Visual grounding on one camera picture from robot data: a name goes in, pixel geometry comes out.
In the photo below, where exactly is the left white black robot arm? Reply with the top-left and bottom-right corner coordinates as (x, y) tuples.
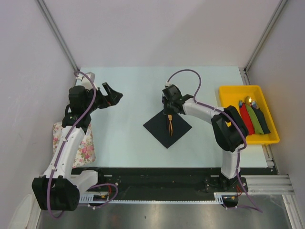
(31, 83), (123, 211)

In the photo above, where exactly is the aluminium frame rail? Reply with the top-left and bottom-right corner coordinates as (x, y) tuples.
(244, 175), (295, 195)

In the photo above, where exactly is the white cable duct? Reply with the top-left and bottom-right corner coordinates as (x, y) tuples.
(78, 193), (227, 205)

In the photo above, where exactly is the floral cloth mat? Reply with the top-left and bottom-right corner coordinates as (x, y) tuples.
(52, 122), (96, 168)

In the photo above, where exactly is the corner aluminium post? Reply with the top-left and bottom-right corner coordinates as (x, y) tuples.
(244, 0), (290, 74)
(35, 0), (79, 71)

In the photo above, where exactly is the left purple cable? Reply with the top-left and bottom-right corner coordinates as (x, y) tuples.
(46, 70), (119, 219)

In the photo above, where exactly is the yellow plastic bin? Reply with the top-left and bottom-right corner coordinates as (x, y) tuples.
(219, 85), (280, 145)

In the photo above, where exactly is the green rolled napkin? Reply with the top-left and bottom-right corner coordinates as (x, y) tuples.
(245, 104), (264, 135)

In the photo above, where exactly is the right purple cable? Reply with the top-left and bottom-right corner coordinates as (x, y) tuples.
(165, 69), (263, 213)

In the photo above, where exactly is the purple cable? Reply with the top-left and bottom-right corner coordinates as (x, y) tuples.
(165, 69), (263, 213)
(46, 70), (119, 219)

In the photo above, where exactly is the left corner aluminium post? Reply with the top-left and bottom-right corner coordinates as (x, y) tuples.
(35, 0), (79, 71)

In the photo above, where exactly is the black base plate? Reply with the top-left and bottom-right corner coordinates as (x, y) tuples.
(71, 167), (279, 208)

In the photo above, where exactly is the red rolled napkin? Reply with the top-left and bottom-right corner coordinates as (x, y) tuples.
(239, 100), (255, 135)

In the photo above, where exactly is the right corner aluminium post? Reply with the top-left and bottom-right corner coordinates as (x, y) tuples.
(244, 0), (290, 74)

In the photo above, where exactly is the gold knife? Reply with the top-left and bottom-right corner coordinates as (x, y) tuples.
(168, 114), (173, 136)

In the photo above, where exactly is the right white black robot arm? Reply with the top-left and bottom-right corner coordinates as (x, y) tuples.
(163, 83), (248, 191)

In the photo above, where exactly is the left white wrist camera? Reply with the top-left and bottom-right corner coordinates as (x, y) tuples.
(76, 72), (98, 90)

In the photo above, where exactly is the gold spoon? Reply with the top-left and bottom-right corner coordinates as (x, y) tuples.
(245, 96), (252, 106)

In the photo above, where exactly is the dark rolled napkin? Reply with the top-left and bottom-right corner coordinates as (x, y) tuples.
(252, 107), (271, 134)

